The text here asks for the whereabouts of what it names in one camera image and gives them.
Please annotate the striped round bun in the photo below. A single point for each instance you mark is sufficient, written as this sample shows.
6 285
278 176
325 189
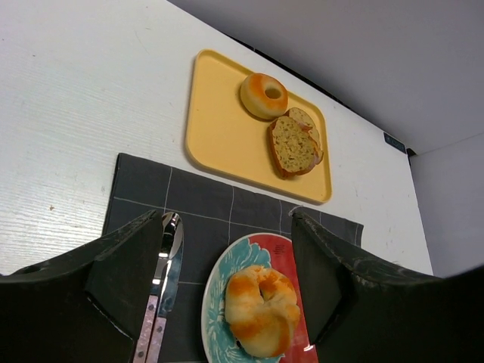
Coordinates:
261 310

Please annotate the dark checked placemat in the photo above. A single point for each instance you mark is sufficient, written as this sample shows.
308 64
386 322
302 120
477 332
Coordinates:
217 218

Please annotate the pink handled knife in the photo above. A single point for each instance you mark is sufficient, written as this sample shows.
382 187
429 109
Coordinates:
164 288

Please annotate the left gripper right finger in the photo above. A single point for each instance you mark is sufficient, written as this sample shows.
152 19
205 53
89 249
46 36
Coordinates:
361 308

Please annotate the red and teal plate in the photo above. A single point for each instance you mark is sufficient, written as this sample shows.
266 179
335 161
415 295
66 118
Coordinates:
219 287

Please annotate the speckled bread slice front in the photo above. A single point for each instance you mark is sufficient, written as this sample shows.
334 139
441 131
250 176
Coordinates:
292 148

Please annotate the yellow plastic tray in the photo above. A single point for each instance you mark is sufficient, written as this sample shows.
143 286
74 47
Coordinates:
221 136

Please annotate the right blue corner label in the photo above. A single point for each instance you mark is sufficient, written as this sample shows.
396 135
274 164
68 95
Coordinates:
394 143

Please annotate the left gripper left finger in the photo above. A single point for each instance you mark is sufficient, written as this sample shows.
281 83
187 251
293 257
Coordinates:
86 305

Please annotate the pink handled spoon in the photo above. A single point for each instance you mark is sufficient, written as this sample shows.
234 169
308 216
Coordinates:
139 356

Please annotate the speckled bread slice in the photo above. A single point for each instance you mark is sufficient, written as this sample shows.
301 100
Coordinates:
307 124
292 148

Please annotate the speckled bread slice back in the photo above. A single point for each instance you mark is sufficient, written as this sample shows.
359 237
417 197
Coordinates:
307 124

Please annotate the ring donut bread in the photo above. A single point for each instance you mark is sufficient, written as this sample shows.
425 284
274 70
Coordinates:
263 96

